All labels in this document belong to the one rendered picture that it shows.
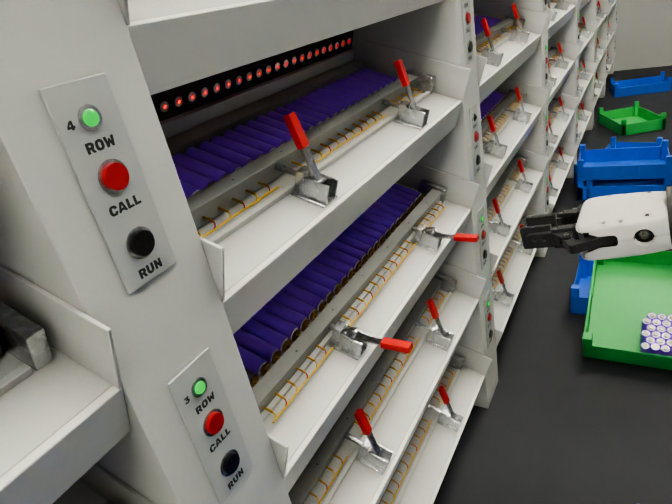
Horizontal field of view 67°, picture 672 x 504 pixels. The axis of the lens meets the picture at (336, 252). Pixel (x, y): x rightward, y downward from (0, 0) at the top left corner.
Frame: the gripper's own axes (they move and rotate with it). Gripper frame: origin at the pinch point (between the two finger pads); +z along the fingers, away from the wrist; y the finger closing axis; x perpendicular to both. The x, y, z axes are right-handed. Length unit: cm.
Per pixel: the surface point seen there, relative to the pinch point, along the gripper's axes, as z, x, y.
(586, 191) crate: 16, -47, 133
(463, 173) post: 14.8, 4.9, 16.4
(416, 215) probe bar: 19.2, 3.4, 3.4
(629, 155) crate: 2, -43, 154
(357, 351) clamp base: 15.4, -0.3, -27.3
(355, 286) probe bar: 19.0, 3.4, -18.6
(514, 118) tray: 19, 0, 70
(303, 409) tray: 17.0, -0.5, -36.8
